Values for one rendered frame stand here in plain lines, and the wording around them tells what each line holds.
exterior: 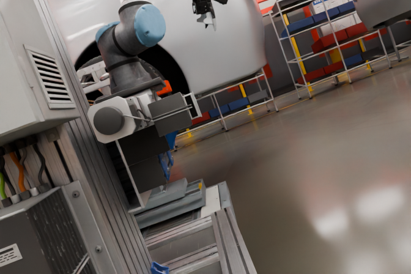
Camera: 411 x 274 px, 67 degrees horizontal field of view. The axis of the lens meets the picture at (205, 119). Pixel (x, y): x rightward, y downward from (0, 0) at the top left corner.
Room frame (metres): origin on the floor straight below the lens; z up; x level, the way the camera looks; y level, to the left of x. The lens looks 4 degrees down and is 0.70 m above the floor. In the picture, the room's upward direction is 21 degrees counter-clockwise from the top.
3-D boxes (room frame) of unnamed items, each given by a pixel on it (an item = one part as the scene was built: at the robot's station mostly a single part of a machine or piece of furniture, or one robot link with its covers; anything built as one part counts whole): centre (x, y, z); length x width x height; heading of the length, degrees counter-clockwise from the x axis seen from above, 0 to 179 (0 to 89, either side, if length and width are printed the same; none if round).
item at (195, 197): (2.04, 0.43, 0.13); 0.50 x 0.36 x 0.10; 88
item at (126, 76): (1.11, 0.20, 0.87); 0.15 x 0.15 x 0.10
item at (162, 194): (2.04, 0.48, 0.32); 0.40 x 0.30 x 0.28; 88
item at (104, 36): (1.11, 0.20, 0.98); 0.13 x 0.12 x 0.14; 54
